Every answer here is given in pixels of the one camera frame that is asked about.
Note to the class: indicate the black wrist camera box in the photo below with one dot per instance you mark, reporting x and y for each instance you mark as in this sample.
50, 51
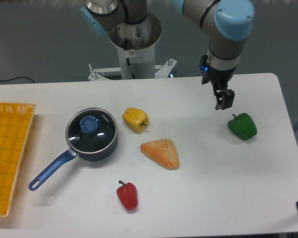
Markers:
204, 68

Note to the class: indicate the green bell pepper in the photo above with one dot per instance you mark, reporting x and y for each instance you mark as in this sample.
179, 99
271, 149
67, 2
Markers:
242, 126

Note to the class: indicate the white base bracket frame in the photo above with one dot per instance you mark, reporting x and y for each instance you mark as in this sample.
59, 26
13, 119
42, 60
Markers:
114, 73

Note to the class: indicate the yellow wicker basket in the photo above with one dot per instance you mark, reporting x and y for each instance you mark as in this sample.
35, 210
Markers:
15, 124

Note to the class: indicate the triangular bread loaf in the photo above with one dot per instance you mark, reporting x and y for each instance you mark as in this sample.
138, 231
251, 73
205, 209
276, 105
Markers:
163, 152

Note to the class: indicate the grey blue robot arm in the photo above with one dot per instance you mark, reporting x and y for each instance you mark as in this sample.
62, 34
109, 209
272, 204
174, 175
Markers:
228, 23

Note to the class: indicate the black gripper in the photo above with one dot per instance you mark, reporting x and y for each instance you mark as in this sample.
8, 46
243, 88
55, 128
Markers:
219, 80

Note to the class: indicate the yellow bell pepper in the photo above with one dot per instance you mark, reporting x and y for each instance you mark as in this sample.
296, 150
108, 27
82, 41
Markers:
136, 119

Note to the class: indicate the dark blue saucepan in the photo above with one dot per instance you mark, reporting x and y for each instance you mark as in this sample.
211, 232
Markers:
67, 156

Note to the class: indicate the red bell pepper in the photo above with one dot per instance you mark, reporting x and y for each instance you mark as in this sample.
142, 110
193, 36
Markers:
128, 195

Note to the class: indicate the glass lid blue knob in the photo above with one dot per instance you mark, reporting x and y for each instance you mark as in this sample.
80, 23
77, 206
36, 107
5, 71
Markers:
91, 130

